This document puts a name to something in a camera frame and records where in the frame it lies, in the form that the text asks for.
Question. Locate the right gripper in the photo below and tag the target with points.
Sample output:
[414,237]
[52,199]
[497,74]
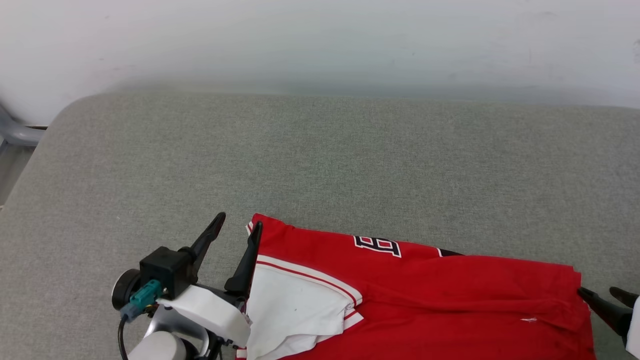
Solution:
[635,325]

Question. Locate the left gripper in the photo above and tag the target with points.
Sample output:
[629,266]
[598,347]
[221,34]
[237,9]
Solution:
[210,310]

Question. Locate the red and white jersey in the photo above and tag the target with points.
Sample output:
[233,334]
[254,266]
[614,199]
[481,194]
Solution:
[450,300]

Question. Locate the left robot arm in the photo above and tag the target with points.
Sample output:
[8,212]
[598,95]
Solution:
[160,347]

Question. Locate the grey fabric sofa cushion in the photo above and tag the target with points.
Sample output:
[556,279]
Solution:
[350,165]

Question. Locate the grey metal chair leg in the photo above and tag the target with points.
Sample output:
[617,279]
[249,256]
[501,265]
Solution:
[17,132]

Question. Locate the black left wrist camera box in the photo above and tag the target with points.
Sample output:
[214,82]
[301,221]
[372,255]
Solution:
[165,267]

